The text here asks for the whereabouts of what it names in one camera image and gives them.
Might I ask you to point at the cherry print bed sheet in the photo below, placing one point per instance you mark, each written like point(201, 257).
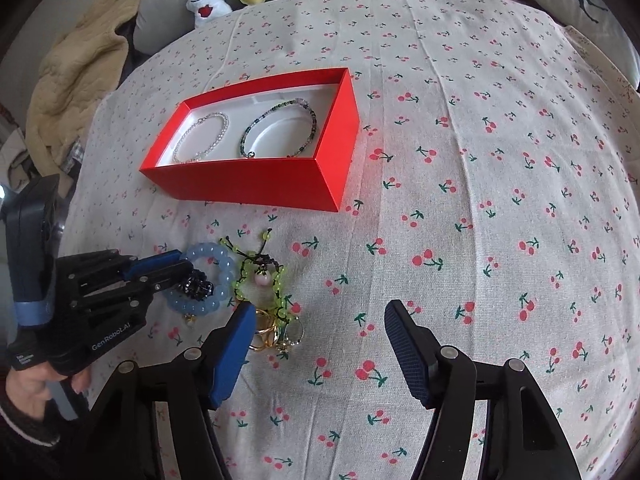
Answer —
point(450, 210)

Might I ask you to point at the person's left hand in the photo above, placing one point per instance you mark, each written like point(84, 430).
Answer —
point(30, 392)

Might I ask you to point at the grey pillow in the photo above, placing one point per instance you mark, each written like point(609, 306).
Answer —
point(160, 15)

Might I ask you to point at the white plush toy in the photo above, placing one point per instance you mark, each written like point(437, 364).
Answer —
point(207, 0)

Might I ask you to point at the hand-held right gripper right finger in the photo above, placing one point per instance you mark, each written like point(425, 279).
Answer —
point(407, 350)

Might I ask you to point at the red cardboard box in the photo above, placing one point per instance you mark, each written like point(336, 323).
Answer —
point(250, 185)

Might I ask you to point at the beige quilted blanket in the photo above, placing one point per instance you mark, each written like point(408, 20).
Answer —
point(75, 70)

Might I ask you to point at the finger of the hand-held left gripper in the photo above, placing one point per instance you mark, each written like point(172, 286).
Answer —
point(165, 280)
point(150, 262)

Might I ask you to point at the white deer print pillow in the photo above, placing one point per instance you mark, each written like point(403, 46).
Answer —
point(575, 5)

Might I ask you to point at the person's left forearm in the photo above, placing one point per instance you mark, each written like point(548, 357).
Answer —
point(35, 450)

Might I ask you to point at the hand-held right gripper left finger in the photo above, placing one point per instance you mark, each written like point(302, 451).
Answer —
point(232, 355)

